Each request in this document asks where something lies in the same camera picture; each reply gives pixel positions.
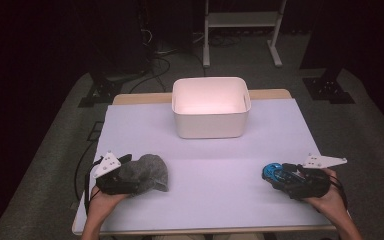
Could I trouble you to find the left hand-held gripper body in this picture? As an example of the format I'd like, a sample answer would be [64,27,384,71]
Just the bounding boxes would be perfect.
[92,151,139,196]

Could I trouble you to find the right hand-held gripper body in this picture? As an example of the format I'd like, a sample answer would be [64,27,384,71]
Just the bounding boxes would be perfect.
[286,153,348,201]

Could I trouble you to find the blue plastic toy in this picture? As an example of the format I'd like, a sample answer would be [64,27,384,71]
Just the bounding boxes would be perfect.
[261,162,293,188]

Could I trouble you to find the grey fuzzy cloth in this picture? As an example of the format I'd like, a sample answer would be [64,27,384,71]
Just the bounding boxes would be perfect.
[121,153,170,196]

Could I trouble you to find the person's left hand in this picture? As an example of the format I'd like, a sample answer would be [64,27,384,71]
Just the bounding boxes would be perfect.
[89,185,130,215]

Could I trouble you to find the person's right hand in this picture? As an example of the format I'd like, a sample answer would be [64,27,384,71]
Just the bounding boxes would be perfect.
[301,168,348,214]

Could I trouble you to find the black stand base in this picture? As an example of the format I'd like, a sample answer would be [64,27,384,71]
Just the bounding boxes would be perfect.
[302,67,356,105]
[77,77,125,109]

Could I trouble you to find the white table mat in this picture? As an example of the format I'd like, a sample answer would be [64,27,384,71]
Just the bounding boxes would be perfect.
[74,98,354,233]

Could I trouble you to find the white plastic bin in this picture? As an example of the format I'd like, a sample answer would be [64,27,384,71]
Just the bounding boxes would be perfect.
[171,76,252,140]

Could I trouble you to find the left hand-held gripper cable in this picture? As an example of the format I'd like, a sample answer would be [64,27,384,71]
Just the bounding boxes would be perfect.
[83,156,104,214]

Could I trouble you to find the hand-held gripper cable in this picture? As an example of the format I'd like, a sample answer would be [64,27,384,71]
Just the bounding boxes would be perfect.
[83,156,104,214]
[329,173,350,211]

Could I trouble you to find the right hand-held gripper cable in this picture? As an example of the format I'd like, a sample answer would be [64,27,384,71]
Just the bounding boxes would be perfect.
[329,173,350,211]

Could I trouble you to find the black floor cable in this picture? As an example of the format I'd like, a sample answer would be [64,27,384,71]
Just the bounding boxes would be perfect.
[128,55,173,95]
[73,139,98,203]

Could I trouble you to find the white metal stand frame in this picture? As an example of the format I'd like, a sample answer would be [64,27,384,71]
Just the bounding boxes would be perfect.
[202,0,288,69]

